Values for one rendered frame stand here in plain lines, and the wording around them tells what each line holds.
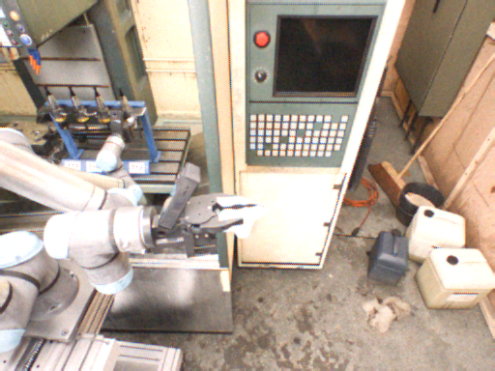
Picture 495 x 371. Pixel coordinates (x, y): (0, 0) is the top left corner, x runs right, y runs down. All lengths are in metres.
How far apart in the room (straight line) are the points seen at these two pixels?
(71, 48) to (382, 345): 2.51
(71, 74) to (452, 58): 2.65
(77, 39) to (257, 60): 1.23
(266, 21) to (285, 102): 0.31
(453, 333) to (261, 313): 1.18
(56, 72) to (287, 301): 2.04
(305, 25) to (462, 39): 1.88
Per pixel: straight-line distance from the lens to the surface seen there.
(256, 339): 2.11
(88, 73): 2.26
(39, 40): 1.54
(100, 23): 2.14
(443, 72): 3.01
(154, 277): 1.55
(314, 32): 1.23
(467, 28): 2.93
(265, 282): 2.28
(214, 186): 1.01
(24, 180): 0.68
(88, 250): 0.57
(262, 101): 1.30
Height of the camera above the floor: 1.98
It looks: 45 degrees down
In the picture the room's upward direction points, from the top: straight up
